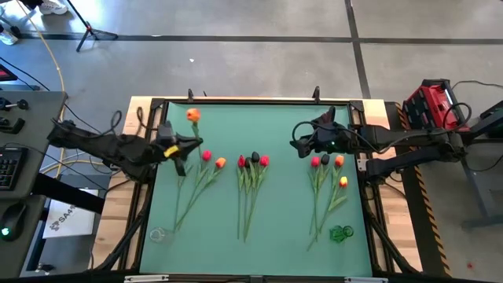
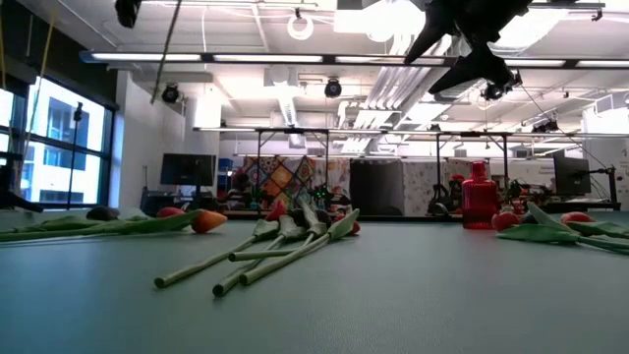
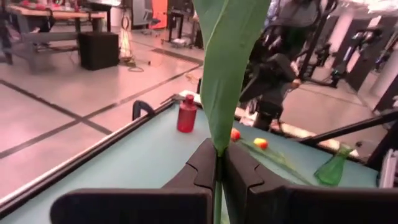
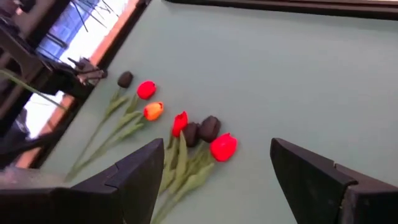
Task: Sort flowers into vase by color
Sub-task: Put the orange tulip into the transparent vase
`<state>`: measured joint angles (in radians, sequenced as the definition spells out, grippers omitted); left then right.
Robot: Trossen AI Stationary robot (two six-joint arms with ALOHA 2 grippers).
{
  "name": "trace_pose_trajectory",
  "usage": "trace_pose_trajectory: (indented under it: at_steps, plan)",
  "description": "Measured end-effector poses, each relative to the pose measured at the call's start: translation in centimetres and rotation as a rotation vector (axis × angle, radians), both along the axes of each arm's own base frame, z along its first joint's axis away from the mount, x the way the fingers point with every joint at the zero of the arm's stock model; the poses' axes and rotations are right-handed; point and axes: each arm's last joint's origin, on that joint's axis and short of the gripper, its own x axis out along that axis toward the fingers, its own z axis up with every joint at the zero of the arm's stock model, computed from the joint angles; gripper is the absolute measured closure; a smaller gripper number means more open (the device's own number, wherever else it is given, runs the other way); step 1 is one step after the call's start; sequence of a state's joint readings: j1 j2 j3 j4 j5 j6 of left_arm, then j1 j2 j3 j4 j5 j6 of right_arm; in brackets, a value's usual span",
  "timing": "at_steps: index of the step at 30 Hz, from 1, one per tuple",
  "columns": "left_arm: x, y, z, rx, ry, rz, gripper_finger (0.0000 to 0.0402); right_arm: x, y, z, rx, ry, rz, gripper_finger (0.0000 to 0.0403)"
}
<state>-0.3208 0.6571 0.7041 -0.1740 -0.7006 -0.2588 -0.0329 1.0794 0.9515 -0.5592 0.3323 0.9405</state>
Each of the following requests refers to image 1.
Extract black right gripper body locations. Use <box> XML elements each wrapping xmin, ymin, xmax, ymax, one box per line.
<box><xmin>308</xmin><ymin>105</ymin><xmax>357</xmax><ymax>156</ymax></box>

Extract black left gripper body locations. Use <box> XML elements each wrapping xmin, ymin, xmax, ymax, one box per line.
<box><xmin>156</xmin><ymin>119</ymin><xmax>189</xmax><ymax>178</ymax></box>

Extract yellow orange artificial tulip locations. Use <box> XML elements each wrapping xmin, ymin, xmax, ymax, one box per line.
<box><xmin>306</xmin><ymin>175</ymin><xmax>350</xmax><ymax>252</ymax></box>

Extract clear glass vase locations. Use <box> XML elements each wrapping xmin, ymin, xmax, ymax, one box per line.
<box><xmin>148</xmin><ymin>226</ymin><xmax>174</xmax><ymax>245</ymax></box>

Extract green glass vase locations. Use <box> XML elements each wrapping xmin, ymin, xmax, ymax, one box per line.
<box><xmin>329</xmin><ymin>224</ymin><xmax>355</xmax><ymax>244</ymax></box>

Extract teal green table mat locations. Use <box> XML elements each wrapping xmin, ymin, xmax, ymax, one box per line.
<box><xmin>139</xmin><ymin>101</ymin><xmax>373</xmax><ymax>278</ymax></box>

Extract red power tool case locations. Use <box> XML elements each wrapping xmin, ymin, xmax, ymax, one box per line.
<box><xmin>401</xmin><ymin>78</ymin><xmax>472</xmax><ymax>134</ymax></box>

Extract black desk support beam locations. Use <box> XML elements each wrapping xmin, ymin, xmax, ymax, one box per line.
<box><xmin>30</xmin><ymin>172</ymin><xmax>106</xmax><ymax>215</ymax></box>

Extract black yellow hazard tape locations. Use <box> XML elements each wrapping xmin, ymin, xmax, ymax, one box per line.
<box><xmin>395</xmin><ymin>102</ymin><xmax>453</xmax><ymax>278</ymax></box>

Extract white printed paper sheet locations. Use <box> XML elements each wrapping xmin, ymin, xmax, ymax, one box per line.
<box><xmin>42</xmin><ymin>188</ymin><xmax>99</xmax><ymax>240</ymax></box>

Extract grey side desk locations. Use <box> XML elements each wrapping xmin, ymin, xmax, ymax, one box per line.
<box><xmin>0</xmin><ymin>90</ymin><xmax>68</xmax><ymax>280</ymax></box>

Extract black tripod stand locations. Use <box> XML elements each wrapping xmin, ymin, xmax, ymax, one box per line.
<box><xmin>64</xmin><ymin>0</ymin><xmax>119</xmax><ymax>53</ymax></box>

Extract grey metal stand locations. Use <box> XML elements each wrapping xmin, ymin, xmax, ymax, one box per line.
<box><xmin>457</xmin><ymin>100</ymin><xmax>503</xmax><ymax>231</ymax></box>

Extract black knob screw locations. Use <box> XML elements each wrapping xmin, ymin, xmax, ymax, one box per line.
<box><xmin>0</xmin><ymin>97</ymin><xmax>31</xmax><ymax>112</ymax></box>

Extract black backlit keyboard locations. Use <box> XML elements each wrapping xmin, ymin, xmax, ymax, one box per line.
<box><xmin>0</xmin><ymin>146</ymin><xmax>29</xmax><ymax>193</ymax></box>

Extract person's white shoe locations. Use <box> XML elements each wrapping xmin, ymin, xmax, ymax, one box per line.
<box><xmin>0</xmin><ymin>28</ymin><xmax>20</xmax><ymax>46</ymax></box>
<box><xmin>38</xmin><ymin>0</ymin><xmax>70</xmax><ymax>16</ymax></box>

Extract black device red display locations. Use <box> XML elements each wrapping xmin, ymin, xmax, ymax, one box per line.
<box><xmin>0</xmin><ymin>63</ymin><xmax>19</xmax><ymax>83</ymax></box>

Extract black computer mouse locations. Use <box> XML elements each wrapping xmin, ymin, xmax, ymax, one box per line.
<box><xmin>0</xmin><ymin>200</ymin><xmax>28</xmax><ymax>243</ymax></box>

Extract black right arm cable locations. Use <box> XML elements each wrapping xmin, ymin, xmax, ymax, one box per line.
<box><xmin>291</xmin><ymin>101</ymin><xmax>472</xmax><ymax>156</ymax></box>

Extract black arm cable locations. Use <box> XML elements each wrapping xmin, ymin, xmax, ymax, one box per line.
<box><xmin>50</xmin><ymin>105</ymin><xmax>158</xmax><ymax>138</ymax></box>
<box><xmin>291</xmin><ymin>101</ymin><xmax>472</xmax><ymax>156</ymax></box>

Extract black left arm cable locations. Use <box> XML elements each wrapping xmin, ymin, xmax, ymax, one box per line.
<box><xmin>50</xmin><ymin>105</ymin><xmax>158</xmax><ymax>138</ymax></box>

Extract black aluminium table frame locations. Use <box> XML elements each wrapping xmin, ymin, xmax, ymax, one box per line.
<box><xmin>94</xmin><ymin>96</ymin><xmax>420</xmax><ymax>283</ymax></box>

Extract yellow floor cable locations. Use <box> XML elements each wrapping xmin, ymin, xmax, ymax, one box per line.
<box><xmin>14</xmin><ymin>0</ymin><xmax>95</xmax><ymax>180</ymax></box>

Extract black diagonal frame brace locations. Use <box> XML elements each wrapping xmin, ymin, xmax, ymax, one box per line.
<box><xmin>365</xmin><ymin>211</ymin><xmax>420</xmax><ymax>274</ymax></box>

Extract silver frame bracket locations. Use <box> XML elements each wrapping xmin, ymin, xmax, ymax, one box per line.
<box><xmin>344</xmin><ymin>276</ymin><xmax>389</xmax><ymax>283</ymax></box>
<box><xmin>123</xmin><ymin>274</ymin><xmax>170</xmax><ymax>283</ymax></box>

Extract black radio power cable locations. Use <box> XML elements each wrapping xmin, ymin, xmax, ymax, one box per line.
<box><xmin>450</xmin><ymin>79</ymin><xmax>503</xmax><ymax>90</ymax></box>

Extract black clamp handle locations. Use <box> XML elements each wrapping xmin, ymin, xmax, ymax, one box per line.
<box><xmin>0</xmin><ymin>116</ymin><xmax>27</xmax><ymax>135</ymax></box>

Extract black floor cable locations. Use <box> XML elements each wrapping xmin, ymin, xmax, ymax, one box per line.
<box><xmin>0</xmin><ymin>57</ymin><xmax>51</xmax><ymax>92</ymax></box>

